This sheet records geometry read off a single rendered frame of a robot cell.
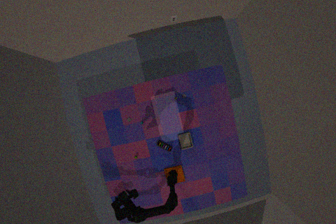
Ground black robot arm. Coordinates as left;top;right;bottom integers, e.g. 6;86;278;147
114;170;178;223

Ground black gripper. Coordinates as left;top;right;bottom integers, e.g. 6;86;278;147
111;189;139;211

